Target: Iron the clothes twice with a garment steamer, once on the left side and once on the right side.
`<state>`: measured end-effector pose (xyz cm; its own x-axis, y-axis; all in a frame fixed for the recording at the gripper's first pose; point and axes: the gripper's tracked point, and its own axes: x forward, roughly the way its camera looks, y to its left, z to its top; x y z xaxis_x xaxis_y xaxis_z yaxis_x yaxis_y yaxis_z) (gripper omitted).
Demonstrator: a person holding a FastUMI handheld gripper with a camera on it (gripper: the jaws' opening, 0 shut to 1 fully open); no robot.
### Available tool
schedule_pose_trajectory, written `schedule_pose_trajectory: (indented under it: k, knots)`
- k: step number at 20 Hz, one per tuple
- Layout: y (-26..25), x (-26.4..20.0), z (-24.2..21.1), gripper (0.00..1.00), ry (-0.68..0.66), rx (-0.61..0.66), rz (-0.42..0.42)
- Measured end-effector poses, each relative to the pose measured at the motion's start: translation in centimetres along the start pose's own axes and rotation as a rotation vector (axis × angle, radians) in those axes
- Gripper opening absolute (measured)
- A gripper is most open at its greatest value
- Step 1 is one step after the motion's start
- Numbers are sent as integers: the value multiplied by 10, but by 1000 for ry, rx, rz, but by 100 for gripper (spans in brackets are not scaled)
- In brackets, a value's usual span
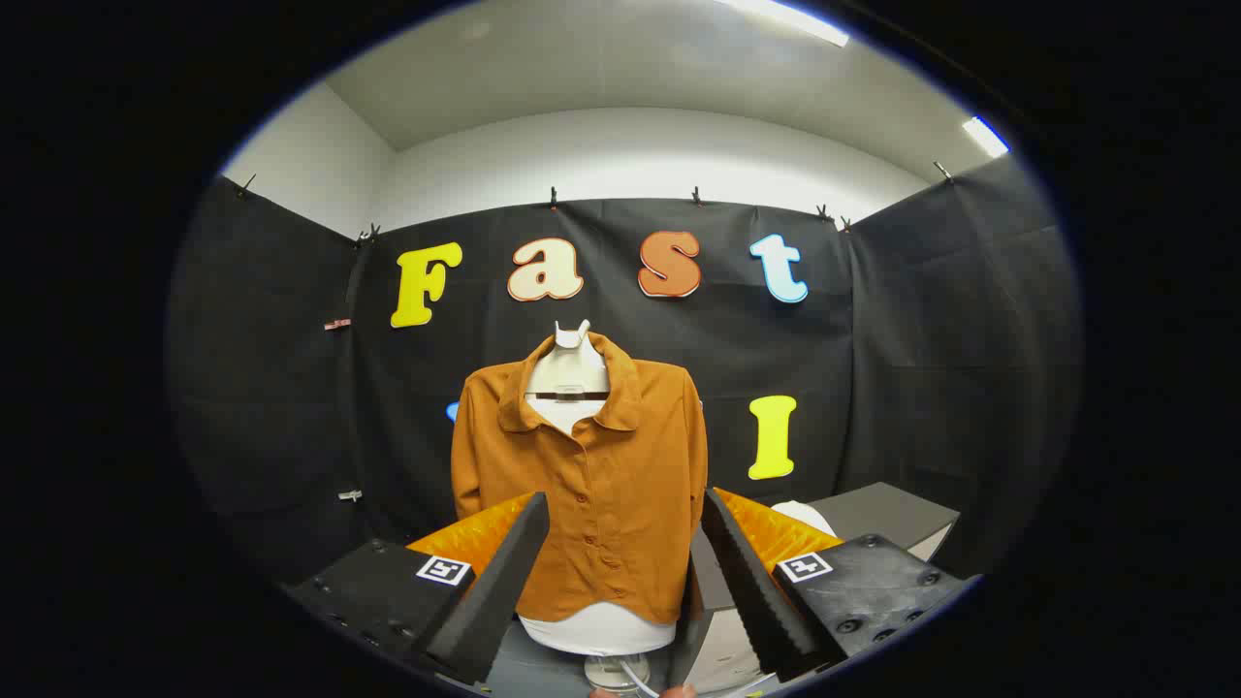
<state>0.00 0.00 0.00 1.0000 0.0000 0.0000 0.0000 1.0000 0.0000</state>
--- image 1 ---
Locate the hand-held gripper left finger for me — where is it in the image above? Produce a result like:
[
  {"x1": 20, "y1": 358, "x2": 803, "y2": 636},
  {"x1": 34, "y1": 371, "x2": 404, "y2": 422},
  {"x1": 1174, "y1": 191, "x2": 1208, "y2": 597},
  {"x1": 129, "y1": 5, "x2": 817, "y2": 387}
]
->
[{"x1": 284, "y1": 492, "x2": 551, "y2": 687}]

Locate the white mannequin torso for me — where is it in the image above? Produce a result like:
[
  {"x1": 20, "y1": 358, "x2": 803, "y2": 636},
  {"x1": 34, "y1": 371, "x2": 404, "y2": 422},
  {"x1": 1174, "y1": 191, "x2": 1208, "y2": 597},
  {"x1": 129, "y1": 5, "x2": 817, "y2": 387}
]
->
[{"x1": 517, "y1": 319, "x2": 680, "y2": 695}]

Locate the black backdrop cloth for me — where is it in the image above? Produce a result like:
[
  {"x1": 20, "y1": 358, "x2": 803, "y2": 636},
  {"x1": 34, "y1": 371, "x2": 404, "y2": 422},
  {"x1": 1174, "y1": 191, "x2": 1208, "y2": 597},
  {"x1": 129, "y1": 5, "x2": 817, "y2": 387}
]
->
[{"x1": 165, "y1": 155, "x2": 1082, "y2": 587}]

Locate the orange button-up shirt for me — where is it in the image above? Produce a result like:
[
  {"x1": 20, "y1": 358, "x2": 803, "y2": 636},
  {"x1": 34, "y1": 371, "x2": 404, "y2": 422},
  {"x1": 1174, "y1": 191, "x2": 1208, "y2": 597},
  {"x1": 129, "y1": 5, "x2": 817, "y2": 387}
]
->
[{"x1": 450, "y1": 332, "x2": 709, "y2": 626}]

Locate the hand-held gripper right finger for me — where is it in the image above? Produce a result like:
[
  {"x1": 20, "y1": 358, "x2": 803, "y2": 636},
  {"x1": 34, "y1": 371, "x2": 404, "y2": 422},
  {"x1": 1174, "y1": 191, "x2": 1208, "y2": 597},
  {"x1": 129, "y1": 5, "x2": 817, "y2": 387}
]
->
[{"x1": 700, "y1": 488, "x2": 973, "y2": 684}]

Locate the small ceiling light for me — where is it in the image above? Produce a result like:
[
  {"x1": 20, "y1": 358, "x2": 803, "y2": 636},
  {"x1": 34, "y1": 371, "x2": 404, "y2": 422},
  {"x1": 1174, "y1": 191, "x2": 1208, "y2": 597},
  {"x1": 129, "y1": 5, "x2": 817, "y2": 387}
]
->
[{"x1": 962, "y1": 115, "x2": 1011, "y2": 159}]

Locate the long ceiling light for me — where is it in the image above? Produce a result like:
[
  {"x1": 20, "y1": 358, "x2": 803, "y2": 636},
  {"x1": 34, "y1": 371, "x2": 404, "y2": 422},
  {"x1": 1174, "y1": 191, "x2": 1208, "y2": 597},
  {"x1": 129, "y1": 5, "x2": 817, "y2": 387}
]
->
[{"x1": 717, "y1": 0, "x2": 851, "y2": 48}]

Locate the grey cabinet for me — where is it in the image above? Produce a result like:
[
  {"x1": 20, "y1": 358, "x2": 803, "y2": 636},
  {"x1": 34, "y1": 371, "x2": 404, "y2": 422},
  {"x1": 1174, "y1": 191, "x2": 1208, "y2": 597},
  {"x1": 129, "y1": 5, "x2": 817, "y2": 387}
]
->
[{"x1": 669, "y1": 482, "x2": 961, "y2": 695}]

